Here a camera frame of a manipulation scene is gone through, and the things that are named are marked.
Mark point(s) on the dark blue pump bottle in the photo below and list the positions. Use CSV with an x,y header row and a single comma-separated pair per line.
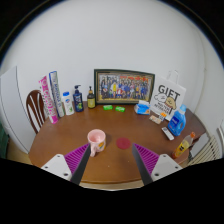
x,y
78,101

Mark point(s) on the small battery pack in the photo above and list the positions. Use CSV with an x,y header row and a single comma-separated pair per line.
x,y
162,116

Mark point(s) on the blue detergent bottle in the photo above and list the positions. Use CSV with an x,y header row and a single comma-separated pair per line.
x,y
176,123

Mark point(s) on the white radiator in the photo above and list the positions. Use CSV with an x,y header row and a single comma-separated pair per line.
x,y
208,151

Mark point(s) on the white remote control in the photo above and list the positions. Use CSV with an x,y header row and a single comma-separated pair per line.
x,y
168,133

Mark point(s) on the white and blue shuttlecock tube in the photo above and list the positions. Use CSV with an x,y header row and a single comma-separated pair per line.
x,y
57,95

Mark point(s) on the orange-capped juice bottle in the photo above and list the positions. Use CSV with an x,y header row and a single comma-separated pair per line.
x,y
182,147

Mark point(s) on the blue tissue pack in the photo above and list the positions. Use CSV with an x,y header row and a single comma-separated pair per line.
x,y
142,108

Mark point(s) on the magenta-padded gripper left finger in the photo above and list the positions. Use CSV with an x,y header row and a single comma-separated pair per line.
x,y
58,165

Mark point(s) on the pink ceramic mug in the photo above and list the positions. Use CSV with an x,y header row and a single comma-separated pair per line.
x,y
96,138

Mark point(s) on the white paper gift bag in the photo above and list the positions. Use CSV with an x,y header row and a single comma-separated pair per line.
x,y
166,96

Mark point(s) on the white shampoo bottle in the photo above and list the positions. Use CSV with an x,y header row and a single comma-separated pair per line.
x,y
68,105

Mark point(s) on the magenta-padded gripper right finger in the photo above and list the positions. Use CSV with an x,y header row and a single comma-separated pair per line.
x,y
165,165

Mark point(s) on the tall white panel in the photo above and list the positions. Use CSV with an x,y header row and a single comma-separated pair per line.
x,y
13,106

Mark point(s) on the framed group photo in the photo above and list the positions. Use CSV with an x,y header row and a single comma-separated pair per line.
x,y
124,86

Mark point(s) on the dark yellow-labelled pump bottle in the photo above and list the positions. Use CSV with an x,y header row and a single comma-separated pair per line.
x,y
91,101

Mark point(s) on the pink shuttlecock tube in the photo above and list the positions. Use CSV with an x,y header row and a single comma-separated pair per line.
x,y
48,100

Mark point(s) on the brown wooden side cabinet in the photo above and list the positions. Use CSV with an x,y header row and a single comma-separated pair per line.
x,y
196,125

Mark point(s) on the flat round red coaster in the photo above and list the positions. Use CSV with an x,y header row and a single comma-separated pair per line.
x,y
123,143

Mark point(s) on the small green box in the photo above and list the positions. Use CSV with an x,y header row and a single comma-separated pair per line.
x,y
120,109
107,107

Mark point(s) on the small snack packet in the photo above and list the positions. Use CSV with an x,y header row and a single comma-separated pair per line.
x,y
155,119

